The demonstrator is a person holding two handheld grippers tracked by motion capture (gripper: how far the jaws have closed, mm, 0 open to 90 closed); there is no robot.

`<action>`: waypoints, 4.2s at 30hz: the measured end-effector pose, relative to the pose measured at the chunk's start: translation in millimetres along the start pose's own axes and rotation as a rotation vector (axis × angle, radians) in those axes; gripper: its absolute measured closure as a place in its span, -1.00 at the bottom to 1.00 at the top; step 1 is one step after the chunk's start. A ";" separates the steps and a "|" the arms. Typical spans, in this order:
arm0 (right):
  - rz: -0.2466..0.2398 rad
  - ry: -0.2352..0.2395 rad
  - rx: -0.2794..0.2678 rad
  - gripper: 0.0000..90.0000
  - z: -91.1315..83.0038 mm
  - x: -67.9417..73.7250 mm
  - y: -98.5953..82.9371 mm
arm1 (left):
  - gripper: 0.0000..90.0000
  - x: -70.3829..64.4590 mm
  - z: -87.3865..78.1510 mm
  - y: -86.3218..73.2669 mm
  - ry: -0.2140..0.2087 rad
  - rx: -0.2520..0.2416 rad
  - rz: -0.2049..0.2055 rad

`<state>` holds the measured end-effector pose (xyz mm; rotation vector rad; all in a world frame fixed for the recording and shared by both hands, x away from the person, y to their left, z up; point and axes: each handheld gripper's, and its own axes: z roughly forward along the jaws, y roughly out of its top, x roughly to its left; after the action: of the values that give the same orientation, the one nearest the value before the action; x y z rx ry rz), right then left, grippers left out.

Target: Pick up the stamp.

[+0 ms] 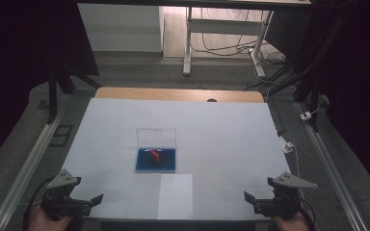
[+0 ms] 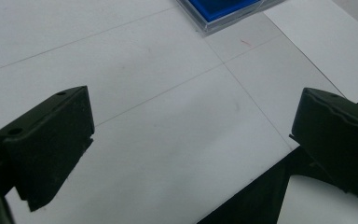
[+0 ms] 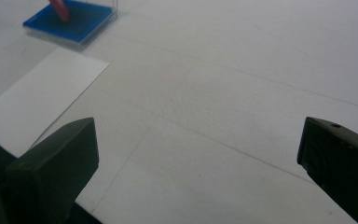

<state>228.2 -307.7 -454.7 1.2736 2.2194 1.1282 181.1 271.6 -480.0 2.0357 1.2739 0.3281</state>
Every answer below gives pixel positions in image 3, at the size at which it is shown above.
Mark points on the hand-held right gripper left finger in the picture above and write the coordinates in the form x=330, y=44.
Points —
x=52, y=165

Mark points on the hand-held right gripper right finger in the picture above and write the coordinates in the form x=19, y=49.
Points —
x=341, y=161

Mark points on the blue ink pad clear case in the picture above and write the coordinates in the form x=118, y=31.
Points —
x=87, y=21

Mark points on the red stamp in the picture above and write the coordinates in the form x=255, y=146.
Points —
x=60, y=11

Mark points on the white paper sheet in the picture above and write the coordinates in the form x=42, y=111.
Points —
x=43, y=93

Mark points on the white table cover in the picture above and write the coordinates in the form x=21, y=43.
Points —
x=230, y=68

